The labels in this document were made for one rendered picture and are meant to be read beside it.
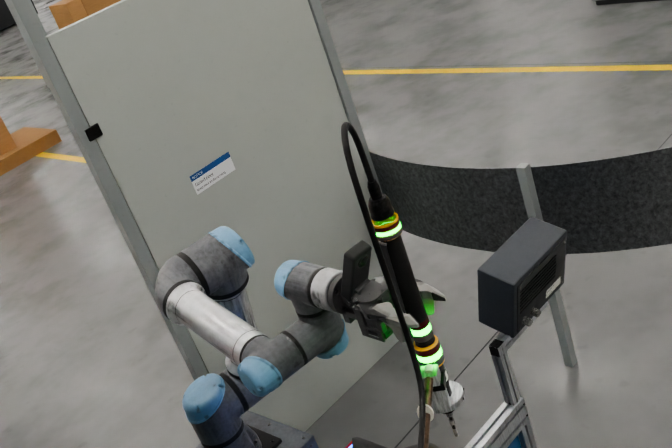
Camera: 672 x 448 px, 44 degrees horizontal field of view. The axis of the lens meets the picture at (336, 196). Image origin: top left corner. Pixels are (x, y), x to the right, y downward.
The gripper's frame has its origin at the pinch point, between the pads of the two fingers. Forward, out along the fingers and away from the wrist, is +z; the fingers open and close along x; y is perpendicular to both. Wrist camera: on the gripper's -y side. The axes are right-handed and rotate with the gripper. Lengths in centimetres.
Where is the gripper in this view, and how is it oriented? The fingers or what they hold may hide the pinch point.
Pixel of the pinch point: (425, 306)
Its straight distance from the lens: 134.2
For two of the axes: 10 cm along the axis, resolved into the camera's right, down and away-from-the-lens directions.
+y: 3.1, 8.5, 4.2
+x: -6.6, 5.1, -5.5
